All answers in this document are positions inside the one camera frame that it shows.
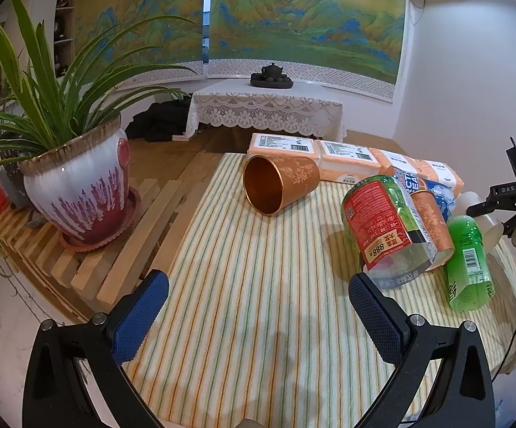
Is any white cup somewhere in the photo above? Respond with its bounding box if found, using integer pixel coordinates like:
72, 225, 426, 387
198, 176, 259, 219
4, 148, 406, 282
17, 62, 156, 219
452, 191, 504, 253

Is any upright orange patterned cup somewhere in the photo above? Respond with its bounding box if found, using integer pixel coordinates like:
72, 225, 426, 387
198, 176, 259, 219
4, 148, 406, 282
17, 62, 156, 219
411, 189, 454, 271

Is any lying orange patterned cup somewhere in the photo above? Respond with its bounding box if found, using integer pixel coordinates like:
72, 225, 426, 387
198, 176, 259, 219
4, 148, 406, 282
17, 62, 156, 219
243, 156, 320, 215

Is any green plastic bottle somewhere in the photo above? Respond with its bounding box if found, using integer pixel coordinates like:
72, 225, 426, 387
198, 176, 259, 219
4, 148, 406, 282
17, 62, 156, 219
445, 215, 496, 312

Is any blue white snack bag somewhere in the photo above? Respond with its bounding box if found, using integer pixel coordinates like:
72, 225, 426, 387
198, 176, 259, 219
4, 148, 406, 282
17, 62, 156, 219
393, 169, 456, 221

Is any wooden slat stand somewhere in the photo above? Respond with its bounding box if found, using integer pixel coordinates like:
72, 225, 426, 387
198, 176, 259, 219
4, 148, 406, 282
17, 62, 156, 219
0, 151, 222, 323

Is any red green snack canister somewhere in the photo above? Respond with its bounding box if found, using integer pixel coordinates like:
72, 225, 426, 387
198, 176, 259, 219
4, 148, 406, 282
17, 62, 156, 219
342, 175, 437, 289

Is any orange tissue pack row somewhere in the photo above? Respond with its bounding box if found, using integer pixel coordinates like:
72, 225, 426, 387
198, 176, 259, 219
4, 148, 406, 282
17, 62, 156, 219
247, 132, 464, 195

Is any striped yellow tablecloth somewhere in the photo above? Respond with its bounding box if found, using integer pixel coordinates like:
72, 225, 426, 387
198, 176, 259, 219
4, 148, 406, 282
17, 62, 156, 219
124, 152, 516, 428

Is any landscape painting blind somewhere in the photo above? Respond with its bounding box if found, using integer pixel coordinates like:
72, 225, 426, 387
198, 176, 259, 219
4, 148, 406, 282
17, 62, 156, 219
74, 0, 406, 101

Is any black tea set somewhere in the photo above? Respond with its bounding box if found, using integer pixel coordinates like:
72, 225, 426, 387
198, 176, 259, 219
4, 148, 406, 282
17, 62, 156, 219
250, 63, 294, 90

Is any green spider plant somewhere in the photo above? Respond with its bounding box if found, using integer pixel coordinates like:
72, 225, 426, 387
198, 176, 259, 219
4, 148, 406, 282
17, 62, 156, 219
0, 0, 176, 167

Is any black bag on floor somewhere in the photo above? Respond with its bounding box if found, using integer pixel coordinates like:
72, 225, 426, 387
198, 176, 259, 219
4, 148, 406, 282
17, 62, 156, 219
125, 96, 191, 142

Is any lace tablecloth side table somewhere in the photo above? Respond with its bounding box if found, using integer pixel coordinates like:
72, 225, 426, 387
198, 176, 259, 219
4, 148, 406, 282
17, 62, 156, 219
182, 79, 346, 142

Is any wooden wall shelf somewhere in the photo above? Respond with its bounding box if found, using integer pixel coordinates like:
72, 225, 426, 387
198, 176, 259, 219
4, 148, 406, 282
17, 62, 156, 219
53, 0, 76, 77

